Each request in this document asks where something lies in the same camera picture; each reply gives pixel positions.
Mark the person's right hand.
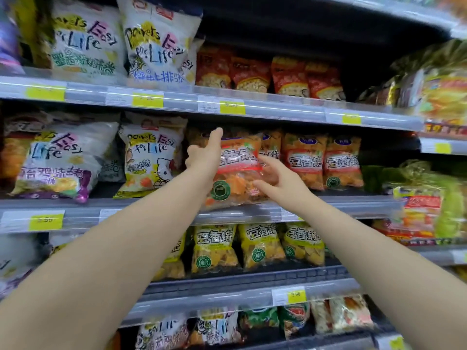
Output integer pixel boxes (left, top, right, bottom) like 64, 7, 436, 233
252, 155, 314, 212

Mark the person's left hand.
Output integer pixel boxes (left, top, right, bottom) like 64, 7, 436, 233
185, 127, 224, 179

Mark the green shrimp print bag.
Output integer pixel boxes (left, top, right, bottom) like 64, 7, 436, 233
279, 304, 311, 339

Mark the yellow gift pack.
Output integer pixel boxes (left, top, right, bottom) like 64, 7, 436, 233
392, 39, 467, 135

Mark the purple chip bag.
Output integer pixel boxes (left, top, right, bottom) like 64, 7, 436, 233
0, 0, 24, 75

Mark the red panda print bag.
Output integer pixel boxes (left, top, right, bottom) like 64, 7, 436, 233
270, 57, 311, 97
230, 57, 272, 93
305, 62, 346, 102
196, 47, 234, 88

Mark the grey store shelving unit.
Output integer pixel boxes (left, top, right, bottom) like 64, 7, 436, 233
0, 0, 467, 350

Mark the green yellow bag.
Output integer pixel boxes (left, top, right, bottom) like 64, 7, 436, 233
432, 171, 467, 239

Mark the row of yellow snack packets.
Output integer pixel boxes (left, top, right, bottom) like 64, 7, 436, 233
151, 222, 326, 281

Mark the pale prawn cracker bag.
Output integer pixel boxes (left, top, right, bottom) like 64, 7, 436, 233
310, 298, 333, 334
328, 294, 375, 333

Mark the yellow white chip bag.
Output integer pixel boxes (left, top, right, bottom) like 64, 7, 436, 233
14, 0, 55, 68

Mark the green blue bag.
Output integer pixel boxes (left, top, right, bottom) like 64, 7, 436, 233
239, 308, 280, 331

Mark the white chips bag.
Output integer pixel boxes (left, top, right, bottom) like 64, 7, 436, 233
51, 0, 126, 84
11, 122, 119, 204
113, 123, 187, 199

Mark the person's left forearm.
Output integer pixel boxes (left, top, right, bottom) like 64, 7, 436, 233
0, 167, 216, 350

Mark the person's right forearm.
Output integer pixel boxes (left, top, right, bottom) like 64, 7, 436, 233
288, 194, 467, 350

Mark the red yellow multipack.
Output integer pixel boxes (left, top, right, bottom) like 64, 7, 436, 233
372, 160, 444, 245

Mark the gold brown pack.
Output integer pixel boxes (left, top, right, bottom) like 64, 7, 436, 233
359, 80, 398, 106

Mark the white printed snack package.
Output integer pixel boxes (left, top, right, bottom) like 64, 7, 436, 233
120, 112, 189, 131
180, 38, 205, 84
0, 233, 48, 299
43, 112, 121, 142

